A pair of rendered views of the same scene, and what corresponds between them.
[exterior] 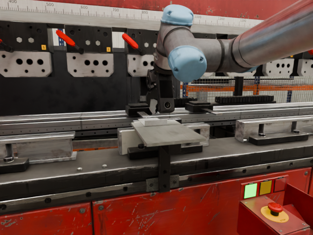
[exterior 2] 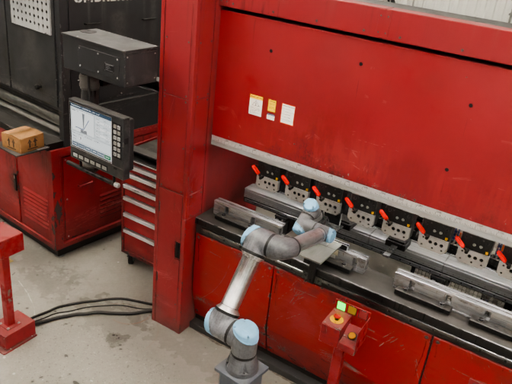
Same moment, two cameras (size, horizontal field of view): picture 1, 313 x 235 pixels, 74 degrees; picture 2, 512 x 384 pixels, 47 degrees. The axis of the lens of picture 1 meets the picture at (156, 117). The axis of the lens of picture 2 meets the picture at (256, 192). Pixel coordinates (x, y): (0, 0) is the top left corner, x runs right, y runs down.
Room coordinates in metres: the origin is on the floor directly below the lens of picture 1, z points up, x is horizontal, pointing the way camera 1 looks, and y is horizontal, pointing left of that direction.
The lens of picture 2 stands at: (-1.53, -1.80, 2.64)
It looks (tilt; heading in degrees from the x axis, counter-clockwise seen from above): 25 degrees down; 46
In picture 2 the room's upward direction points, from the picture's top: 6 degrees clockwise
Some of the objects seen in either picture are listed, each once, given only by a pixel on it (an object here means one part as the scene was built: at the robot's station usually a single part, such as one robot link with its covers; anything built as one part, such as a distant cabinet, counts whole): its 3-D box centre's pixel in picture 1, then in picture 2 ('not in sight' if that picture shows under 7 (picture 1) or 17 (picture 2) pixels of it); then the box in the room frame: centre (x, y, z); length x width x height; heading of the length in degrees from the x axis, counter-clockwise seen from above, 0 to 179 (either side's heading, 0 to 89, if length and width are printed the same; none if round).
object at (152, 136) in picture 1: (163, 130); (317, 248); (0.68, -0.02, 1.00); 0.26 x 0.18 x 0.01; 16
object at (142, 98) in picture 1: (152, 88); (332, 218); (0.83, 0.02, 1.13); 0.10 x 0.02 x 0.10; 106
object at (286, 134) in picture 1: (279, 137); (422, 299); (0.94, -0.58, 0.89); 0.30 x 0.05 x 0.03; 106
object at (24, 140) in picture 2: not in sight; (20, 138); (-0.13, 2.11, 1.04); 0.30 x 0.26 x 0.12; 100
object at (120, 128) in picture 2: not in sight; (103, 136); (-0.06, 1.02, 1.42); 0.45 x 0.12 x 0.36; 103
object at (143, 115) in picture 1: (141, 111); (339, 225); (0.98, 0.07, 1.01); 0.26 x 0.12 x 0.05; 16
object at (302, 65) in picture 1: (306, 58); (475, 247); (1.04, -0.73, 1.26); 0.15 x 0.09 x 0.17; 106
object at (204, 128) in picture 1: (165, 137); (335, 252); (0.84, -0.04, 0.92); 0.39 x 0.06 x 0.10; 106
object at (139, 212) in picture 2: not in sight; (166, 209); (0.75, 1.56, 0.50); 0.50 x 0.50 x 1.00; 16
